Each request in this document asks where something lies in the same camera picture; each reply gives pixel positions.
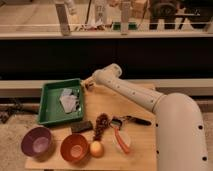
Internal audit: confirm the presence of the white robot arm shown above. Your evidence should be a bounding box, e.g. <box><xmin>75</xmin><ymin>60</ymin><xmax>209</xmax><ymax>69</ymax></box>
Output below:
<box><xmin>83</xmin><ymin>63</ymin><xmax>209</xmax><ymax>171</ymax></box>

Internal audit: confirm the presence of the crumpled clear plastic wrap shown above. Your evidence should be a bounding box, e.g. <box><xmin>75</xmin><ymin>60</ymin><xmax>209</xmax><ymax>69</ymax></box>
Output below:
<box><xmin>59</xmin><ymin>88</ymin><xmax>79</xmax><ymax>113</ymax></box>

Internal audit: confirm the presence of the brown grape bunch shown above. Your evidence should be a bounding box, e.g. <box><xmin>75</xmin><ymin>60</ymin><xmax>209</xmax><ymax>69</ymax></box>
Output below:
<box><xmin>93</xmin><ymin>113</ymin><xmax>109</xmax><ymax>141</ymax></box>

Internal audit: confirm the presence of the dark rectangular block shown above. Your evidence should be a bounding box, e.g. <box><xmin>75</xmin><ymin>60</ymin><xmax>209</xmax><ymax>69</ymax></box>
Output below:
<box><xmin>71</xmin><ymin>121</ymin><xmax>93</xmax><ymax>133</ymax></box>

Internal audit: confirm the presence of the green plastic tray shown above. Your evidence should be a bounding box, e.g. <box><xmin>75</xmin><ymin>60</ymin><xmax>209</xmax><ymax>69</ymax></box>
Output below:
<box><xmin>38</xmin><ymin>78</ymin><xmax>84</xmax><ymax>126</ymax></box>

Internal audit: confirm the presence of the wooden board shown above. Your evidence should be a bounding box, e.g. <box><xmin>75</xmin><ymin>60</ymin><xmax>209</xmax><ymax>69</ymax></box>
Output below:
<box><xmin>25</xmin><ymin>85</ymin><xmax>157</xmax><ymax>171</ymax></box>

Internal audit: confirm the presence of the yellow round fruit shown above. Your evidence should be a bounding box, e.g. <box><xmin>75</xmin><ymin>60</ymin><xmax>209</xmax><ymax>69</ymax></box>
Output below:
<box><xmin>90</xmin><ymin>141</ymin><xmax>104</xmax><ymax>157</ymax></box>

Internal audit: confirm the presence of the orange bowl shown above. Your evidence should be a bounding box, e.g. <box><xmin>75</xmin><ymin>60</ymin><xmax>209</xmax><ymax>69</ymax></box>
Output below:
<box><xmin>60</xmin><ymin>134</ymin><xmax>89</xmax><ymax>163</ymax></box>

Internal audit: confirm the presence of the purple bowl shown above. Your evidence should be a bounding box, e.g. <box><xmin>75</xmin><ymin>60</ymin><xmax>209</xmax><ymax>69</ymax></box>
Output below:
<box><xmin>21</xmin><ymin>127</ymin><xmax>52</xmax><ymax>157</ymax></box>

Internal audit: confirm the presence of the orange handled peeler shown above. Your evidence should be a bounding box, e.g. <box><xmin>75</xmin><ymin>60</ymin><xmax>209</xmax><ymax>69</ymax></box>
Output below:
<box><xmin>110</xmin><ymin>117</ymin><xmax>130</xmax><ymax>154</ymax></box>

